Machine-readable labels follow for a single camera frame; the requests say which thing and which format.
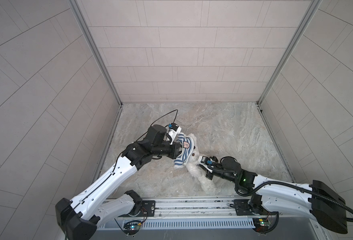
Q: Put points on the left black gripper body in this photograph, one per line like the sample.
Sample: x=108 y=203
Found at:
x=163 y=150

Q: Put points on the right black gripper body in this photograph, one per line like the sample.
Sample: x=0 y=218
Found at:
x=221 y=174

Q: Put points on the white plush teddy bear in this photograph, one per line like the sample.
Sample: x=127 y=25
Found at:
x=197 y=172

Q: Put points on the blue white striped knit sweater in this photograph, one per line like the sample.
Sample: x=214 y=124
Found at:
x=188 y=144

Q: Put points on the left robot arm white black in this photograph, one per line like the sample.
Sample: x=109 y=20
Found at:
x=80 y=216

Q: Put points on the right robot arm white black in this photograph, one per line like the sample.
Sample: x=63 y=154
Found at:
x=316 y=201

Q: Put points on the white ventilation grille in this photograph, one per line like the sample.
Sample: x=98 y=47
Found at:
x=187 y=224

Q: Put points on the right green circuit board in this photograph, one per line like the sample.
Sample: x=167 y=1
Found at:
x=261 y=225

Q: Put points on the green circuit board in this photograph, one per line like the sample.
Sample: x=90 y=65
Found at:
x=261 y=225
x=131 y=228

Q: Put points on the left green circuit board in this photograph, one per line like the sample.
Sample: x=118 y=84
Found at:
x=131 y=228

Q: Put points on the left corner aluminium profile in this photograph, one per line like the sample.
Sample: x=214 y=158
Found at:
x=73 y=4

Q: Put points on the corner aluminium profile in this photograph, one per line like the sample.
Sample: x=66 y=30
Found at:
x=73 y=4
x=310 y=12

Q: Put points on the right corner aluminium profile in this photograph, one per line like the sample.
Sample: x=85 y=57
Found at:
x=310 y=12

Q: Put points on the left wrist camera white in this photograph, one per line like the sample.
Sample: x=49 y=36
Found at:
x=173 y=131

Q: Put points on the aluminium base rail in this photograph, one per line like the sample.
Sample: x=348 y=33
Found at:
x=215 y=207

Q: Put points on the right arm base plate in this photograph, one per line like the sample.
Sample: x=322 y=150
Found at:
x=249 y=207

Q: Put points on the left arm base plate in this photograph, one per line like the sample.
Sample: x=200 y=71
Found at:
x=146 y=209

